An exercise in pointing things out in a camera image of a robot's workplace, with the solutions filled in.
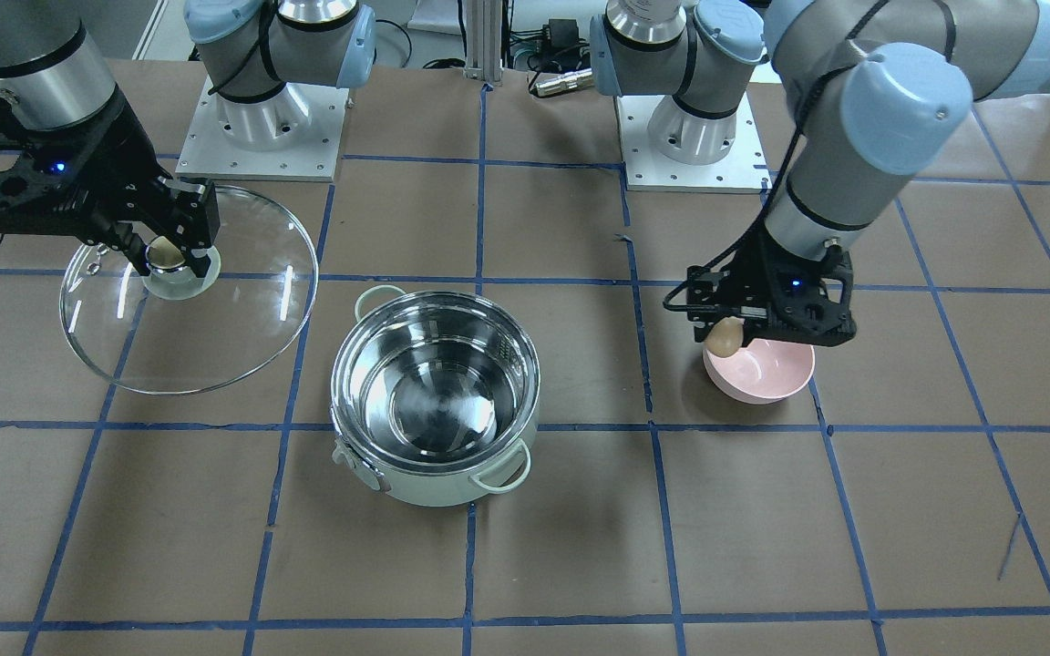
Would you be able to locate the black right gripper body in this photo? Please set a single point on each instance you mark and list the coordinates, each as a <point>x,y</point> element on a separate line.
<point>121,153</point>

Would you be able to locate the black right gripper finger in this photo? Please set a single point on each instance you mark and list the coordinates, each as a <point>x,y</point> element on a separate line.
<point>194,221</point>
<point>123,238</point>

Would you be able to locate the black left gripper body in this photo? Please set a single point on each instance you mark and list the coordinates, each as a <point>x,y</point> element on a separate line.
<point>756,266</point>

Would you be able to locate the beige egg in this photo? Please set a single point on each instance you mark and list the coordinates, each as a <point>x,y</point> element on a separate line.
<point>726,337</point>

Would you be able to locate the glass pot lid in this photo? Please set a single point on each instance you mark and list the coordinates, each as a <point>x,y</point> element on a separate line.
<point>171,333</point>

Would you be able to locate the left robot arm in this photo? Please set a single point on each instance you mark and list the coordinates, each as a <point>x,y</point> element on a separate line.
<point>875,89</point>

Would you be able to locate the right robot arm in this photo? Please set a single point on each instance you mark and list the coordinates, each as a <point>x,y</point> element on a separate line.
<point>52,67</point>

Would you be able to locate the steel pot with green body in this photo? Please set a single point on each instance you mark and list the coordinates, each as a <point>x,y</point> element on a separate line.
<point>434,397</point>

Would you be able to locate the pink bowl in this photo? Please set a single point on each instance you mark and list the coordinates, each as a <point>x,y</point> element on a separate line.
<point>762,373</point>

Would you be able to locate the black power adapter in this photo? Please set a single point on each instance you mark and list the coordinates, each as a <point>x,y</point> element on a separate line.
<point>561,33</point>

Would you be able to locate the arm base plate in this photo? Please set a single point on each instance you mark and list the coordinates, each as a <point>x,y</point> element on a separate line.
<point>666,149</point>
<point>293,136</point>

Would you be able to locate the aluminium frame post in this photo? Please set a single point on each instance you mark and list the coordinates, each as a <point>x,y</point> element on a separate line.
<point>483,24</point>

